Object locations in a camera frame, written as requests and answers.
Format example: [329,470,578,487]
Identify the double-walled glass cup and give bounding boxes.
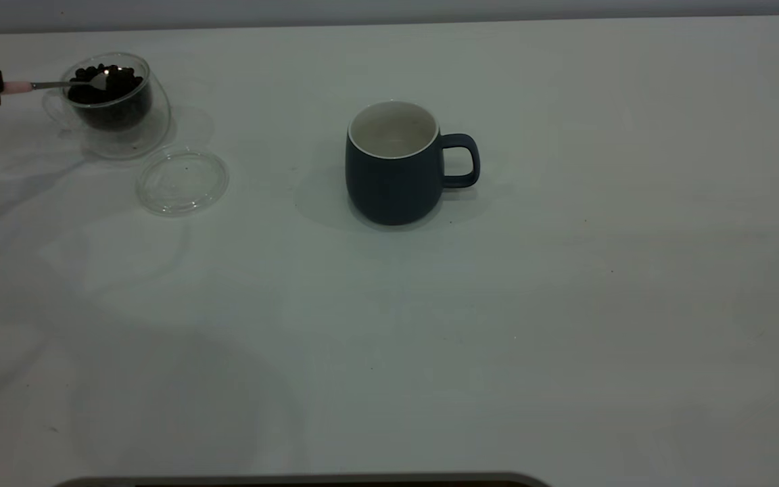
[43,53,172,161]

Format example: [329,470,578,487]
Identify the dark grey ceramic mug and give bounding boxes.
[345,100,481,227]

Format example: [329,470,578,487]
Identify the pink-handled metal spoon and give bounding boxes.
[1,68,110,95]

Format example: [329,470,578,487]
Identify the dark coffee beans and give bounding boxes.
[67,64,154,132]

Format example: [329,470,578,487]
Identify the clear glass lid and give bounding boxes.
[135,145,231,218]

